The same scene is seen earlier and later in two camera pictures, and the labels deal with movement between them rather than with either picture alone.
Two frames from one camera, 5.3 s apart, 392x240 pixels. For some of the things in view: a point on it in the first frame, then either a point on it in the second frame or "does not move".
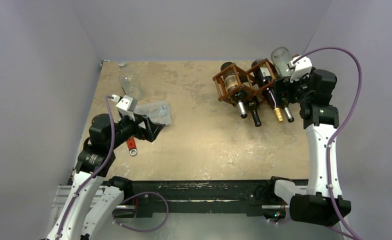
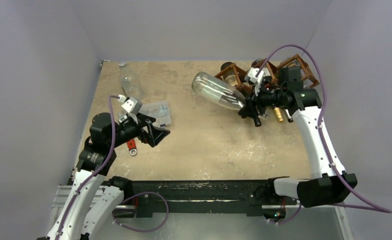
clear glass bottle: x=130 y=83 does not move
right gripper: x=282 y=89 → x=252 y=104
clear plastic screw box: x=159 y=112 does not move
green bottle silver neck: x=290 y=118 does not move
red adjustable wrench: x=132 y=146 does not move
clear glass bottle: x=281 y=57 → x=218 y=91
